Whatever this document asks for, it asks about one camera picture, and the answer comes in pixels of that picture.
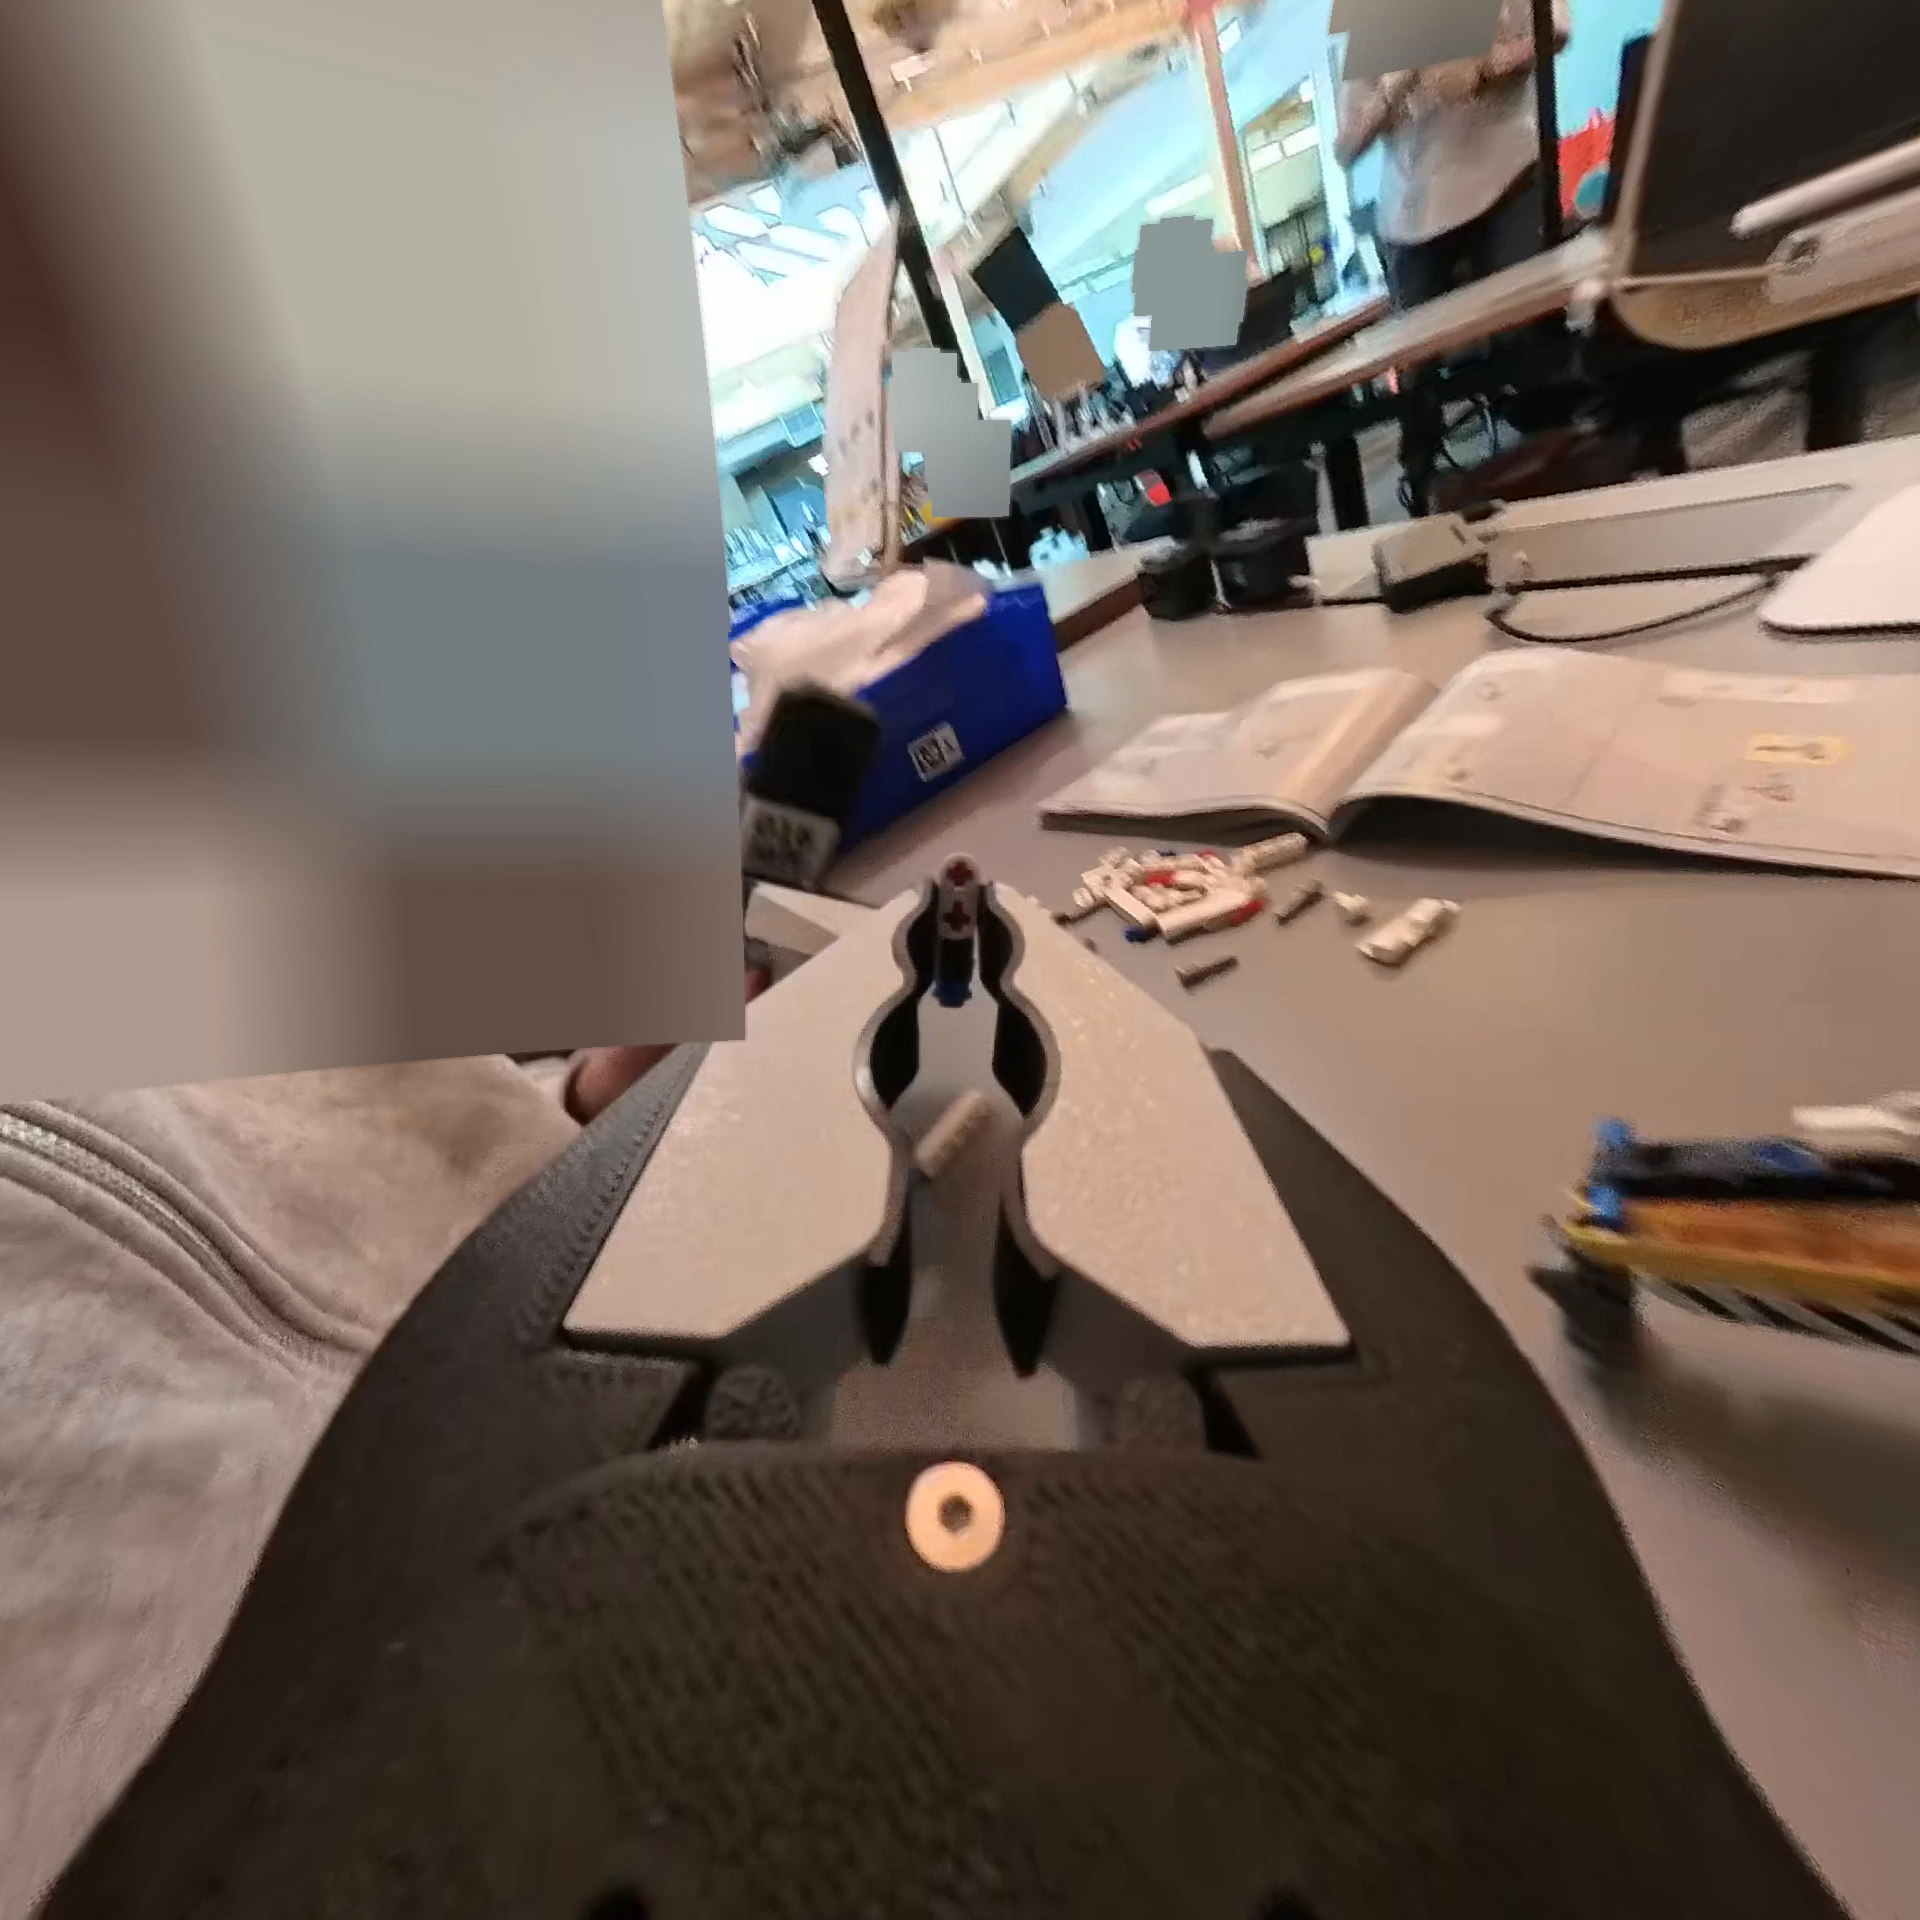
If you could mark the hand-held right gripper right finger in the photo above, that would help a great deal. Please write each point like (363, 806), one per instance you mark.
(1183, 1200)

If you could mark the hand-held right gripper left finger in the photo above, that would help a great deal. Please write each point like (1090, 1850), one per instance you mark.
(720, 1183)

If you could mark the white lego liftarm with pins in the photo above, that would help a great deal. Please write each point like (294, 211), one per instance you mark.
(955, 914)

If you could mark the pile of white lego pieces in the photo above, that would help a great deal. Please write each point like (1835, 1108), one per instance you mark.
(1177, 891)

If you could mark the white lego connector piece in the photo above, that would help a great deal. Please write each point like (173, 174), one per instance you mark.
(1407, 930)

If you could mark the blue yellow black lego model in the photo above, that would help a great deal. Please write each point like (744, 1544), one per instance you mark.
(1724, 1216)

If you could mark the open lego instruction booklet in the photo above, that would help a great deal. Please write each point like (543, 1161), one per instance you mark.
(1575, 750)

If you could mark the blue plastic bin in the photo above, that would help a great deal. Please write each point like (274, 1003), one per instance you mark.
(961, 704)

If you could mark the white plastic bag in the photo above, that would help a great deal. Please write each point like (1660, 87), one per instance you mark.
(900, 614)

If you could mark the black equipment case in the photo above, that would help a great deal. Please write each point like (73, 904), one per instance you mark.
(1177, 580)
(1264, 563)

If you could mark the black pole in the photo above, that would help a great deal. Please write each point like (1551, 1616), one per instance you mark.
(870, 150)

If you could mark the black power adapter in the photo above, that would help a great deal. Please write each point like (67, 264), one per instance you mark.
(1424, 563)

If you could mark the long background desk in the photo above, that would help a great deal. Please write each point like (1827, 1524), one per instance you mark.
(1350, 341)

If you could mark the white monitor stand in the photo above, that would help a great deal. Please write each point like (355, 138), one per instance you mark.
(1853, 578)

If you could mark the black monitor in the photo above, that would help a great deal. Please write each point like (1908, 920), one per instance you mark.
(1768, 134)

